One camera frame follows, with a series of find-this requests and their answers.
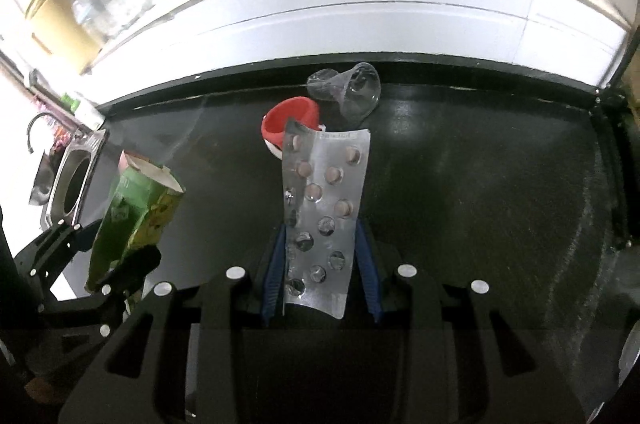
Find green patrick paper carton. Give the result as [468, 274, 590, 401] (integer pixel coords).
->
[85, 151, 186, 293]

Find pill blister pack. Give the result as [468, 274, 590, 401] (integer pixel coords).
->
[282, 118, 371, 320]

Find red silicone cup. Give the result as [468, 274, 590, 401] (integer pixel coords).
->
[260, 95, 322, 163]

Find clear plastic cup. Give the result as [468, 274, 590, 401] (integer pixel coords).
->
[306, 62, 382, 125]

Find steel sink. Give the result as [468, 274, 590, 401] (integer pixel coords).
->
[40, 129, 108, 231]

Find chrome faucet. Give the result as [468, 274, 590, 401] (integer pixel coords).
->
[26, 111, 89, 155]

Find green pump soap bottle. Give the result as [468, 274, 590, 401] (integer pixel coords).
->
[61, 93, 105, 131]

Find yellow plastic pitcher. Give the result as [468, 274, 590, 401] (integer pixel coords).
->
[25, 0, 102, 74]

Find clear drinking glass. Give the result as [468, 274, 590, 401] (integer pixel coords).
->
[72, 0, 154, 44]

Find black metal board rack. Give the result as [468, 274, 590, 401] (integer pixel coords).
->
[591, 49, 639, 249]

